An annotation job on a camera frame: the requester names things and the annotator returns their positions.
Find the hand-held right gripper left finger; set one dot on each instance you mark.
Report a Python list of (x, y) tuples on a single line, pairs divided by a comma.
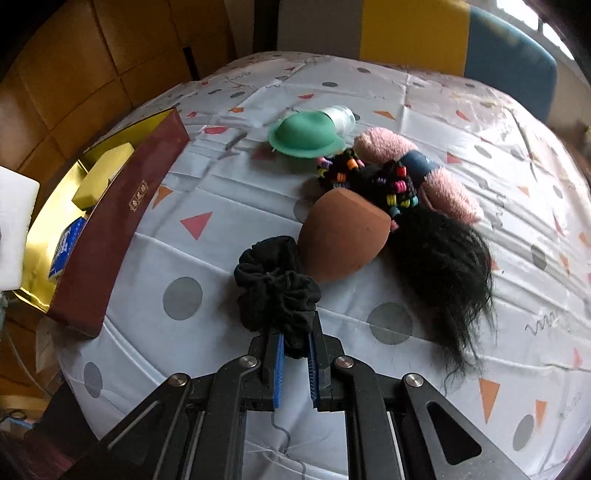
[(278, 369)]

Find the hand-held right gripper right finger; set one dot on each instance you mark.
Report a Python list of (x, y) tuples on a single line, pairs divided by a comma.
[(314, 374)]

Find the black scrunchie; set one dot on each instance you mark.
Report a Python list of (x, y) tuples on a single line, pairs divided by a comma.
[(277, 290)]

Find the brown makeup sponge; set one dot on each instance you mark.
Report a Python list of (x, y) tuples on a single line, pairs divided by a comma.
[(339, 235)]

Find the black wig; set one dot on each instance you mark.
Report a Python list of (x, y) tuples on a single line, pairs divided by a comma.
[(438, 267)]

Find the maroon gift box gold interior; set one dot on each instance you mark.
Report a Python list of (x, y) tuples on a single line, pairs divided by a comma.
[(124, 217)]

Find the green felt hat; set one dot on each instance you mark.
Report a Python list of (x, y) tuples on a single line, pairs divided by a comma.
[(304, 134)]

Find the pink towel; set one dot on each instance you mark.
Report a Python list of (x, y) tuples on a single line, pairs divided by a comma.
[(383, 143)]

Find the blue tissue packet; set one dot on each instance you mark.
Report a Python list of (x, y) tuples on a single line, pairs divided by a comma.
[(64, 251)]

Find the clear plastic container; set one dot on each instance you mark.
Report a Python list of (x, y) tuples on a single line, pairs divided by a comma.
[(341, 117)]

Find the yellow sponge block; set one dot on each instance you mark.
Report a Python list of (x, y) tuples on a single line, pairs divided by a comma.
[(104, 173)]

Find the white sponge block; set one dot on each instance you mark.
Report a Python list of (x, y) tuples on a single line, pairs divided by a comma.
[(16, 221)]

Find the grey yellow blue headboard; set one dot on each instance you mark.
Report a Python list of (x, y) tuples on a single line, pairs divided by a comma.
[(411, 32)]

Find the wooden wardrobe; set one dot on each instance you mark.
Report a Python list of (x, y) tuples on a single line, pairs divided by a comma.
[(92, 55)]

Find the window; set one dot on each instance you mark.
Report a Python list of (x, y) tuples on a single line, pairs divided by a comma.
[(549, 32)]

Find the black narrow post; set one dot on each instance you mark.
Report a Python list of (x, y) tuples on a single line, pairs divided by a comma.
[(190, 64)]

